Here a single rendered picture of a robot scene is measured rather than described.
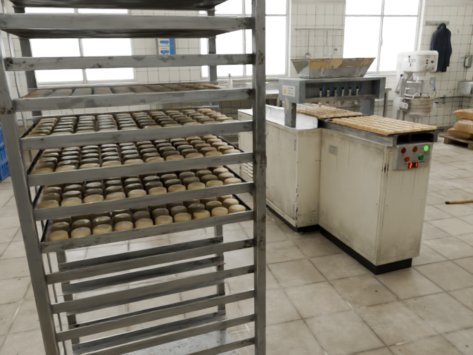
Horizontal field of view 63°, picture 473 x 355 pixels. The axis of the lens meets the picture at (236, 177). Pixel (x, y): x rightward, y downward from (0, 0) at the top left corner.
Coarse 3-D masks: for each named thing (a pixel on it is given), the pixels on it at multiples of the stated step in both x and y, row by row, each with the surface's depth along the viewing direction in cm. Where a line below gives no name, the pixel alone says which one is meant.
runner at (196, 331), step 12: (216, 324) 123; (228, 324) 125; (240, 324) 126; (168, 336) 118; (180, 336) 120; (192, 336) 121; (108, 348) 113; (120, 348) 114; (132, 348) 115; (144, 348) 117
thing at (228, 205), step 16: (128, 208) 122; (144, 208) 122; (160, 208) 121; (176, 208) 121; (192, 208) 121; (208, 208) 123; (224, 208) 120; (240, 208) 120; (64, 224) 111; (80, 224) 111; (96, 224) 112; (112, 224) 115; (128, 224) 110; (144, 224) 110; (160, 224) 112; (48, 240) 104
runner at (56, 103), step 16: (64, 96) 92; (80, 96) 93; (96, 96) 94; (112, 96) 95; (128, 96) 96; (144, 96) 98; (160, 96) 99; (176, 96) 100; (192, 96) 102; (208, 96) 103; (224, 96) 104; (240, 96) 106
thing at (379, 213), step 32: (352, 160) 250; (384, 160) 222; (320, 192) 293; (352, 192) 254; (384, 192) 227; (416, 192) 235; (320, 224) 298; (352, 224) 258; (384, 224) 233; (416, 224) 242; (352, 256) 268; (384, 256) 240; (416, 256) 250
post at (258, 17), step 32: (256, 0) 98; (256, 32) 100; (256, 64) 102; (256, 96) 104; (256, 128) 107; (256, 160) 109; (256, 192) 112; (256, 224) 115; (256, 256) 118; (256, 288) 122; (256, 320) 125; (256, 352) 129
